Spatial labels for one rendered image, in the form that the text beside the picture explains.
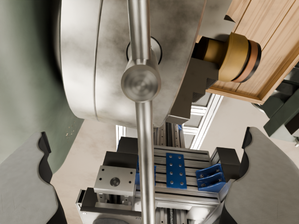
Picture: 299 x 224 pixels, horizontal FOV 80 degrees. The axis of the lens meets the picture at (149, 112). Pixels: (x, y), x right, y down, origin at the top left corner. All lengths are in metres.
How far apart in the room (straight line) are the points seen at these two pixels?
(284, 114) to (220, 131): 1.39
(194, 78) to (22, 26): 0.22
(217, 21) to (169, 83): 0.16
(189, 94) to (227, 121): 1.77
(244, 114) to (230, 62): 1.73
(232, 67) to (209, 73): 0.04
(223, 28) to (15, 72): 0.28
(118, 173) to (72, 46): 0.57
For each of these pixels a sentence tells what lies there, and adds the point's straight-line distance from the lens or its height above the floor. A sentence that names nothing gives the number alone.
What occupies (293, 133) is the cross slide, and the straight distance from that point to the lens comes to 0.76.
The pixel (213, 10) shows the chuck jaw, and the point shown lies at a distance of 0.31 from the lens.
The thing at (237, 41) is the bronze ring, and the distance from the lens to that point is 0.34.
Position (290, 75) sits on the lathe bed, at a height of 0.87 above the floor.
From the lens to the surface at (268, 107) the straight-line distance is 0.85.
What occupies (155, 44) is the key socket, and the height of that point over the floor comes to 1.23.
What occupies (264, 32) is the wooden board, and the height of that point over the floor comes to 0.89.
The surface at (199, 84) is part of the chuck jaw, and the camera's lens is 0.29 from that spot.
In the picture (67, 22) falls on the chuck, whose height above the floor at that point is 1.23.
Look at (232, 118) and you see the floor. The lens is 2.03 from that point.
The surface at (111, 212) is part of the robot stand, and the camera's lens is 0.74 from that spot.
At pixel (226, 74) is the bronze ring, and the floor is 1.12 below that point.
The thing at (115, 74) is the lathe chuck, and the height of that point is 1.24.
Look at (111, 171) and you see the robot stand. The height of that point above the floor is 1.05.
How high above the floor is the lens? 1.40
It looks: 49 degrees down
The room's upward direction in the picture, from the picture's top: 175 degrees counter-clockwise
